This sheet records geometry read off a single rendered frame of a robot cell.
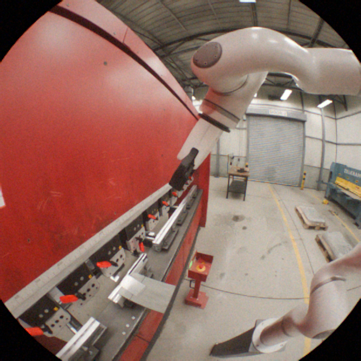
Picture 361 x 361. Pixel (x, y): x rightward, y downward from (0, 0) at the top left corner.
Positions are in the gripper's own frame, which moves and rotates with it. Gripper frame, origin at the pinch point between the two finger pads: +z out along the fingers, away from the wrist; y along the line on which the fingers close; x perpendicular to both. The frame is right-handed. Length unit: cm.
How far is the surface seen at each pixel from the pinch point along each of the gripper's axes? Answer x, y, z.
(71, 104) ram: -36.3, 10.7, -7.2
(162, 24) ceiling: -311, -304, -222
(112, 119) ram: -34.3, -6.0, -0.4
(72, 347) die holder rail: 3, 72, 56
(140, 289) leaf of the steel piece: 12, 19, 60
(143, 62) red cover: -52, -31, -27
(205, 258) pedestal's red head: 51, -34, 80
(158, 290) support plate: 20, 15, 56
